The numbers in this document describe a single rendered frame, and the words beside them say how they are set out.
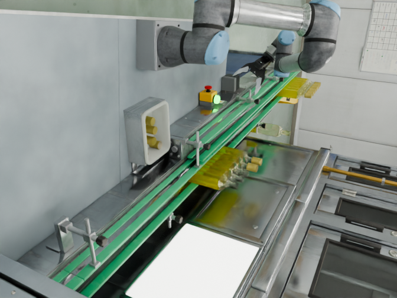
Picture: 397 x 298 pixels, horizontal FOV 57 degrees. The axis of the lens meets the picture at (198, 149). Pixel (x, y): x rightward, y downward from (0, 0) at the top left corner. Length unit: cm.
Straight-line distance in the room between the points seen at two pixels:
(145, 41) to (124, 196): 57
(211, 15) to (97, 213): 78
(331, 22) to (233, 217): 84
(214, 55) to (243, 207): 68
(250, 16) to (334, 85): 623
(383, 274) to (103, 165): 108
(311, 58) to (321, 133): 649
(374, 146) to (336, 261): 643
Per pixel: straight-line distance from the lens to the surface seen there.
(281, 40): 181
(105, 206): 135
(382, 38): 727
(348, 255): 156
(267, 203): 166
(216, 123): 176
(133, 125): 140
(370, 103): 756
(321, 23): 144
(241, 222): 154
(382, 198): 191
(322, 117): 778
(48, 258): 120
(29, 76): 109
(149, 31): 139
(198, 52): 131
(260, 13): 138
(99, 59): 128
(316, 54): 144
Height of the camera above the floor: 160
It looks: 25 degrees down
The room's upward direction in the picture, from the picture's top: 103 degrees clockwise
